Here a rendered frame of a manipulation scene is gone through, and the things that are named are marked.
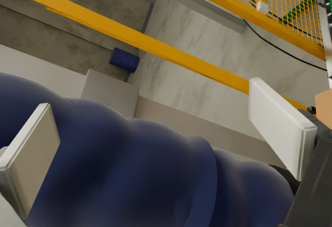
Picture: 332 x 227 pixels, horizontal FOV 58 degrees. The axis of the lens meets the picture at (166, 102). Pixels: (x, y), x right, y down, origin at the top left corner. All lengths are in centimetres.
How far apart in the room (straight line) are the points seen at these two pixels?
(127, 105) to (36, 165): 148
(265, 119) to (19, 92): 36
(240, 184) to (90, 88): 117
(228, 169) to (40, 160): 43
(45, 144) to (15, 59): 151
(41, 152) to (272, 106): 13
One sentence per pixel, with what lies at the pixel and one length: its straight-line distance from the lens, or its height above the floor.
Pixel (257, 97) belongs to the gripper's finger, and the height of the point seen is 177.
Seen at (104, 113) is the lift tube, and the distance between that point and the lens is 49.
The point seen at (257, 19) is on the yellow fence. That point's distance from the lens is 178.
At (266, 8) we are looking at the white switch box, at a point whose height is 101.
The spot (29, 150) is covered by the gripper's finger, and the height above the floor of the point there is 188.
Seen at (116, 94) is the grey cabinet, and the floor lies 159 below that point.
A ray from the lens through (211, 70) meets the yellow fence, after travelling 135.
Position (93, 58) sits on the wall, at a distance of 961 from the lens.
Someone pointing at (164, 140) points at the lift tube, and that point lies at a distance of 50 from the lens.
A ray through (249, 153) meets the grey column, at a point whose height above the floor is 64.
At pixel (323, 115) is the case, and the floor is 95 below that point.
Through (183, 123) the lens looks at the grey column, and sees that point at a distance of 182.
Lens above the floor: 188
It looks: 19 degrees down
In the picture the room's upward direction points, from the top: 70 degrees counter-clockwise
